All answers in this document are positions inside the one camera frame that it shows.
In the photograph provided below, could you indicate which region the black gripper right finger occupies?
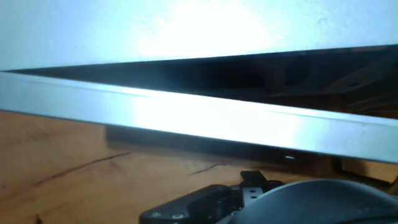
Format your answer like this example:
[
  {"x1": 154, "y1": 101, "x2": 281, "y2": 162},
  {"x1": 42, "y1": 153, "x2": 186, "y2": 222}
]
[{"x1": 239, "y1": 170, "x2": 284, "y2": 208}]

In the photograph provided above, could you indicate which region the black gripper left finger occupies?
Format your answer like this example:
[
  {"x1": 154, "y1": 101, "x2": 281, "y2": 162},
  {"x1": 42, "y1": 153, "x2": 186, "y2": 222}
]
[{"x1": 139, "y1": 184, "x2": 244, "y2": 224}]

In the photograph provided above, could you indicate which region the silver microwave oven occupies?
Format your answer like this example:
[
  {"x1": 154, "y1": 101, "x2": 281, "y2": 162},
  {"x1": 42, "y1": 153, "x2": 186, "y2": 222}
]
[{"x1": 0, "y1": 0, "x2": 398, "y2": 184}]

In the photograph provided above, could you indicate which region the orange wooden board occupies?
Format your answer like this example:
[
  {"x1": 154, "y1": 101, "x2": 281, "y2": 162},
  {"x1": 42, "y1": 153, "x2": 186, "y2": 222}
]
[{"x1": 0, "y1": 110, "x2": 398, "y2": 224}]

